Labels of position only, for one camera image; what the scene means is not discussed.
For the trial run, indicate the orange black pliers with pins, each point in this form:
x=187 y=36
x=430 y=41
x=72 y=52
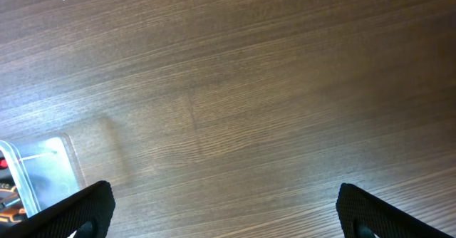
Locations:
x=15 y=214

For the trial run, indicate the silver socket wrench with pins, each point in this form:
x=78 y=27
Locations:
x=9 y=201

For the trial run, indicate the clear plastic container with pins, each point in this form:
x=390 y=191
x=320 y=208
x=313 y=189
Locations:
x=44 y=169

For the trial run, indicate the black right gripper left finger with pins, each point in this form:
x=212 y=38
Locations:
x=87 y=213

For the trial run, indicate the black red screwdriver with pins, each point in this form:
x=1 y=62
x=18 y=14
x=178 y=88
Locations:
x=3 y=164

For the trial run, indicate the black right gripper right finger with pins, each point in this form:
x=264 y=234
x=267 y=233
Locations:
x=363 y=215

